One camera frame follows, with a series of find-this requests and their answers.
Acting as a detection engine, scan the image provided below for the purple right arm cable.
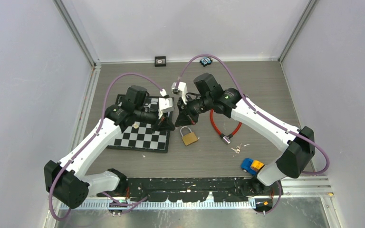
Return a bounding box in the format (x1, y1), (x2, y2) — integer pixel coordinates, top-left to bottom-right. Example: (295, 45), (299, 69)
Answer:
(175, 54), (330, 215)

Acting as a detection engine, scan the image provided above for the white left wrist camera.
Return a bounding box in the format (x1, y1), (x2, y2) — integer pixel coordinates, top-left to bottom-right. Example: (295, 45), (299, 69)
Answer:
(158, 97), (174, 119)

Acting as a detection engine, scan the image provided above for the small black square box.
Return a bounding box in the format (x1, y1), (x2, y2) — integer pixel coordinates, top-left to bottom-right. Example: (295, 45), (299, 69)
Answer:
(154, 56), (167, 67)

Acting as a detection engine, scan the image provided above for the blue yellow toy car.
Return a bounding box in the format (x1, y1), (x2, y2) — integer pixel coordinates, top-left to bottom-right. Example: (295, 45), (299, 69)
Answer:
(240, 158), (264, 175)

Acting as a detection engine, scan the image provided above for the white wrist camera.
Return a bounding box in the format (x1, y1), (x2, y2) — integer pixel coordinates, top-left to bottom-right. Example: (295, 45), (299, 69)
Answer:
(158, 97), (174, 119)
(171, 82), (188, 104)

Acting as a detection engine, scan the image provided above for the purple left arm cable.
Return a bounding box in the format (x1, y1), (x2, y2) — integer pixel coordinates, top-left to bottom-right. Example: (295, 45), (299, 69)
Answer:
(48, 72), (167, 221)

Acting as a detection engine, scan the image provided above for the brass padlock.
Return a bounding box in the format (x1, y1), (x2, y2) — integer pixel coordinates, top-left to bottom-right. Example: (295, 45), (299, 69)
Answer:
(180, 126), (199, 146)

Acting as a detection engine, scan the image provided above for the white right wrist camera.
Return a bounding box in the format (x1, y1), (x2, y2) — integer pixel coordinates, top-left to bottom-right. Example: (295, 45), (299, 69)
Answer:
(171, 82), (188, 104)

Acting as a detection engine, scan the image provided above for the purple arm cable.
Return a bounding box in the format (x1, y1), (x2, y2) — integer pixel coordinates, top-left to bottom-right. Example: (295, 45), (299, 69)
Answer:
(175, 54), (330, 215)
(48, 72), (167, 221)

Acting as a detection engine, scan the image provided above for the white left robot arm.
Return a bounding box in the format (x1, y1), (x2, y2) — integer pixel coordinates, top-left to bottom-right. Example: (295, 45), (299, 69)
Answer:
(44, 85), (175, 209)

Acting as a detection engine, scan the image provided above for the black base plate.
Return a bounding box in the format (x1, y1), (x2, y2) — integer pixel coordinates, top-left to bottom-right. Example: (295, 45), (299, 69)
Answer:
(107, 177), (281, 202)

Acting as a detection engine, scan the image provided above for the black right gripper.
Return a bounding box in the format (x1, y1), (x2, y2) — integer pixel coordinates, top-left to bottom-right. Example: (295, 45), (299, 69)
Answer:
(175, 94), (212, 127)

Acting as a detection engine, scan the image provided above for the black white chessboard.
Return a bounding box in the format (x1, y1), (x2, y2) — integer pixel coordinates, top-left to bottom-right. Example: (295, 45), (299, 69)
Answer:
(105, 93), (170, 153)

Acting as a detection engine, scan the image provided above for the blue owl eraser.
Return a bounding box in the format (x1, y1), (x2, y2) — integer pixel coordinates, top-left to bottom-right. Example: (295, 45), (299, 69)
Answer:
(199, 57), (213, 67)

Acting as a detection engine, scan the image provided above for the silver key bunch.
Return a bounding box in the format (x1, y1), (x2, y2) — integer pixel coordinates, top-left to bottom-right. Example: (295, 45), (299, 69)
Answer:
(231, 144), (242, 154)

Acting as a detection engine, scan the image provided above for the red cable lock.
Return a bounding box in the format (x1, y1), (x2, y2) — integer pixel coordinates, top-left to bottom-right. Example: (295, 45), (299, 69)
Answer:
(209, 110), (242, 145)

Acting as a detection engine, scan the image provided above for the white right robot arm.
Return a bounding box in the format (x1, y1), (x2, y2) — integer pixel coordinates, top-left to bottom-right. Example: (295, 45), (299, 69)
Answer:
(172, 73), (315, 195)

